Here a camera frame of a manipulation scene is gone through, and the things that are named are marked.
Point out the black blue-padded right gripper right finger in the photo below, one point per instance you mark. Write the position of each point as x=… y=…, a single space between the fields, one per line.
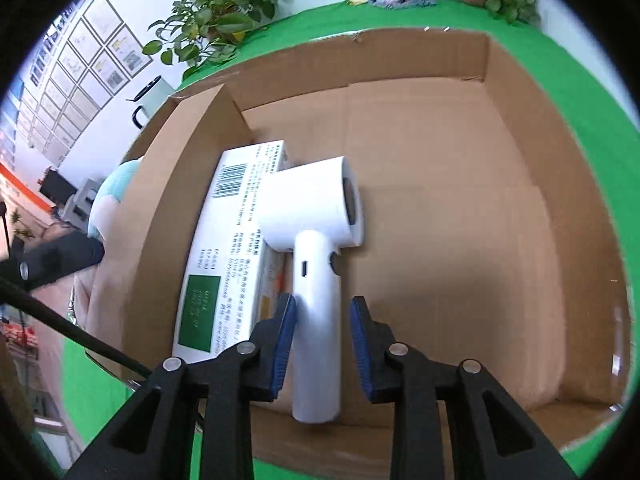
x=491 y=436

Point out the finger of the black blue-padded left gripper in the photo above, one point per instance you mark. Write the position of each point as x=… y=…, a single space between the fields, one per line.
x=46 y=263

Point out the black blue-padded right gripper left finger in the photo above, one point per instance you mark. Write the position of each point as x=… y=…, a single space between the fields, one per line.
x=151 y=436

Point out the white green product box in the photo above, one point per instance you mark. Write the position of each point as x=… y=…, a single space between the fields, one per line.
x=232 y=278

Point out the white handheld fan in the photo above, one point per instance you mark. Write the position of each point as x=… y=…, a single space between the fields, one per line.
x=314 y=211

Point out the grey plastic stool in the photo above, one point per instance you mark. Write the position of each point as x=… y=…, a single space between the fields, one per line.
x=77 y=209

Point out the black cabinet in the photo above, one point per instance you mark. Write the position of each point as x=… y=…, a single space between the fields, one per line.
x=56 y=188

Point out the large open cardboard box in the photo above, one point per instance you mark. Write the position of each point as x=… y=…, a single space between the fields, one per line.
x=485 y=233

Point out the white enamel mug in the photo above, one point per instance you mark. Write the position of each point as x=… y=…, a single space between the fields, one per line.
x=149 y=100

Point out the framed certificate lower right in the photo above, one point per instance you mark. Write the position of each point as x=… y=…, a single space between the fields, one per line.
x=128 y=51

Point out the framed certificate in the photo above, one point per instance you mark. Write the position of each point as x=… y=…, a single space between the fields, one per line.
x=103 y=19
x=128 y=51

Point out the framed certificate upper right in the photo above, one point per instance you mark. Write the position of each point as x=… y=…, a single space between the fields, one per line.
x=103 y=19

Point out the left potted green plant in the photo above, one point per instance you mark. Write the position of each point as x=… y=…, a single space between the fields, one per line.
x=200 y=33

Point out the patterned tissue pack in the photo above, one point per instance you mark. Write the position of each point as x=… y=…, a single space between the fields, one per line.
x=401 y=4

